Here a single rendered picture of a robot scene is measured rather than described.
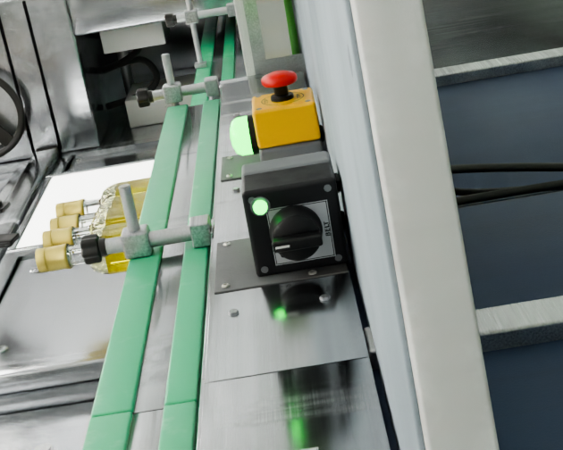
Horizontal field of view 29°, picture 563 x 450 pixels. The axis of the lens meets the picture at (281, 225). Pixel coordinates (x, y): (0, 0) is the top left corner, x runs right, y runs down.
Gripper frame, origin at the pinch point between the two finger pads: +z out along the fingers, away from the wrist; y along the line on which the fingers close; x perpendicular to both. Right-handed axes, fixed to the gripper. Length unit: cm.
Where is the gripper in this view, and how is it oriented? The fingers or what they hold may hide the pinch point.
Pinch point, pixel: (0, 223)
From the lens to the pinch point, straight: 170.4
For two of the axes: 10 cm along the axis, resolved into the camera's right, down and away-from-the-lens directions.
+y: -1.6, -9.1, -3.8
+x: 2.2, -4.1, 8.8
